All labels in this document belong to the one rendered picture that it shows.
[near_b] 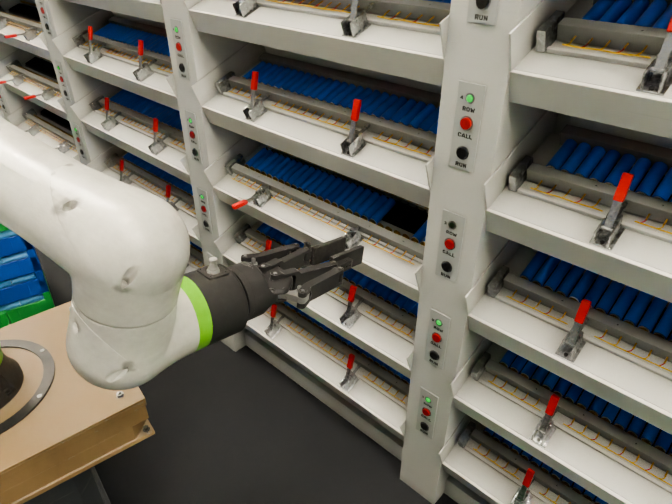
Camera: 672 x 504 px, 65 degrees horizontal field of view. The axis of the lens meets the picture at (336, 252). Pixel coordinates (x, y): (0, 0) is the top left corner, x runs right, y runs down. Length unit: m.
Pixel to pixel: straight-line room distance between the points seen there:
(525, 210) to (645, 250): 0.16
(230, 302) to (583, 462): 0.63
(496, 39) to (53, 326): 0.98
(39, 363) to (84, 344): 0.59
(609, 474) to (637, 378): 0.20
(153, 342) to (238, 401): 0.93
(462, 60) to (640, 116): 0.23
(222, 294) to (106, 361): 0.15
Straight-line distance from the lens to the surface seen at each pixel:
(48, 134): 2.39
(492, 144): 0.76
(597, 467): 1.00
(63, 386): 1.10
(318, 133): 1.01
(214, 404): 1.49
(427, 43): 0.81
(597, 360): 0.87
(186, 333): 0.61
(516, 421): 1.01
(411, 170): 0.87
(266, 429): 1.41
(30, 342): 1.22
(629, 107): 0.69
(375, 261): 0.99
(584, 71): 0.72
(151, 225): 0.49
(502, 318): 0.89
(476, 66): 0.75
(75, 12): 1.86
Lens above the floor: 1.10
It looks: 33 degrees down
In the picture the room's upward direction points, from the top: straight up
